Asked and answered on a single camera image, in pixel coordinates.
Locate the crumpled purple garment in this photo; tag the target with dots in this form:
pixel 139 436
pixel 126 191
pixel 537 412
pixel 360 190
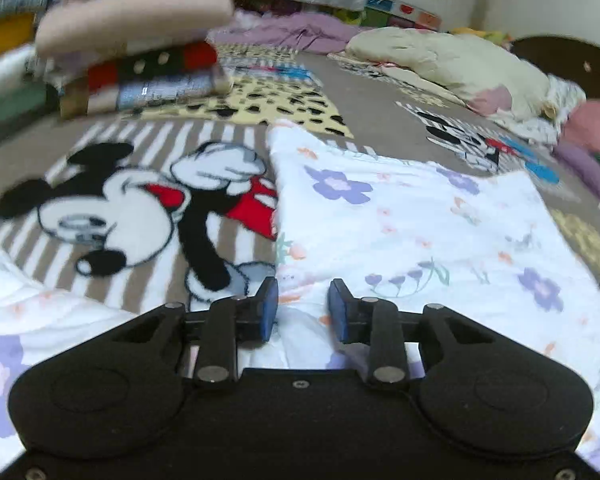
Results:
pixel 300 30

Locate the blue grey folded garment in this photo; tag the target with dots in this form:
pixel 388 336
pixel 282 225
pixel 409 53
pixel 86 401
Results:
pixel 170 90

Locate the white floral garment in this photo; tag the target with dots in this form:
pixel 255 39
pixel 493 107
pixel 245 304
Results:
pixel 405 220

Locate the purple folded garment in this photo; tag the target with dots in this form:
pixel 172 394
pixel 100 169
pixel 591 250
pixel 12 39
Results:
pixel 580 165

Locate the colourful printed box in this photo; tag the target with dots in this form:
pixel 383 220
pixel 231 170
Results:
pixel 405 10

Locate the dark wooden headboard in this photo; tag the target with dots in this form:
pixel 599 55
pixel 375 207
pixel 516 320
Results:
pixel 570 60

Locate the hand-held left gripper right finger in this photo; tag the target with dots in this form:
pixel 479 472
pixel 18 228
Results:
pixel 337 312

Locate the red black folded garment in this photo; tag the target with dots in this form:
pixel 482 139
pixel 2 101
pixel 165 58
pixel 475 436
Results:
pixel 150 62

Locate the white patterned garment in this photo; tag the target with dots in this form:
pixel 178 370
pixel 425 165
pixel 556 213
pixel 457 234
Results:
pixel 565 95

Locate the yellow cloth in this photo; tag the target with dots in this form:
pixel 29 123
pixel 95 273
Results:
pixel 485 36

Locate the stack of folded blankets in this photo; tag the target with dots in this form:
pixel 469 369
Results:
pixel 5 35

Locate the pink folded cloth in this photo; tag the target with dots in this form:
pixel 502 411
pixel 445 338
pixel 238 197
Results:
pixel 130 15

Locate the cream garment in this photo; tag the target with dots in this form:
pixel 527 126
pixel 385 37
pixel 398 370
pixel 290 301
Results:
pixel 445 60

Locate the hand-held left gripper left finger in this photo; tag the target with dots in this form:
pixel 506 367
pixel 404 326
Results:
pixel 269 310

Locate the cartoon printed blanket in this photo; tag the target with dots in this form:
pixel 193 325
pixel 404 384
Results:
pixel 370 95

